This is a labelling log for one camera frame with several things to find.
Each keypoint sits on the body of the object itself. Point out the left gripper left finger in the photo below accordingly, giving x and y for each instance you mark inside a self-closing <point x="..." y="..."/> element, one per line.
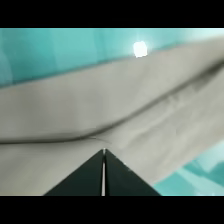
<point x="86" y="180"/>

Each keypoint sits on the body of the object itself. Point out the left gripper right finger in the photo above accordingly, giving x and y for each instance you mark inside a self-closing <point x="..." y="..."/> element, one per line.
<point x="125" y="181"/>

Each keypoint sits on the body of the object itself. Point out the grey shirt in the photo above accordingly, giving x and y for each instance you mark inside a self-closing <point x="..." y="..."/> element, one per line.
<point x="100" y="106"/>

